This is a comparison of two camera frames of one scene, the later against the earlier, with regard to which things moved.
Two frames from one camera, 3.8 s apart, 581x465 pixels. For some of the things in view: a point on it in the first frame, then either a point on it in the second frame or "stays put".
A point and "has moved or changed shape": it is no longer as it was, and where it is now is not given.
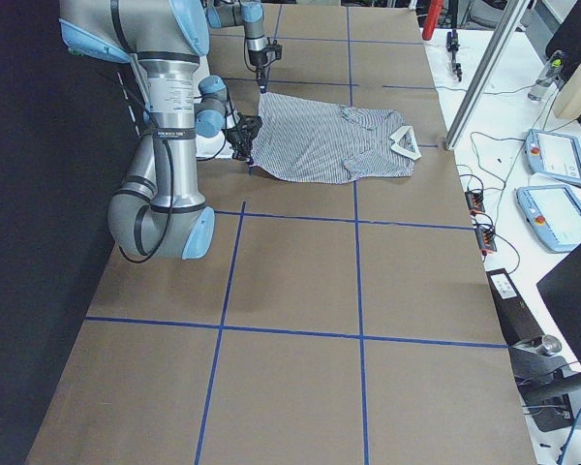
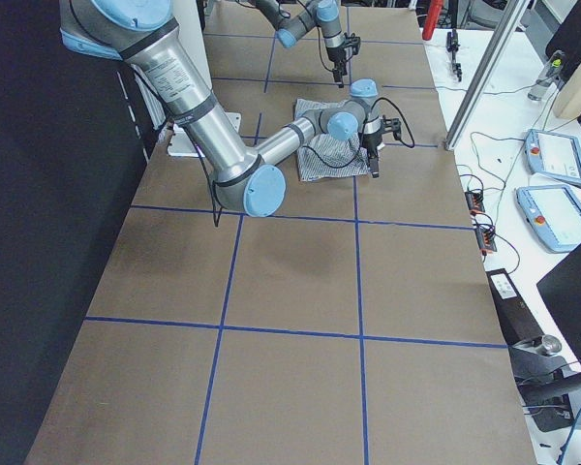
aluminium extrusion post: x=487 y=73 stays put
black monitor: x=571 y=293 stays put
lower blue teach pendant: x=555 y=215 stays put
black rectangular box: x=518 y=319 stays put
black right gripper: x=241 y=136 -> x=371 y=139
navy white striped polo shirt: x=332 y=143 has moved or changed shape
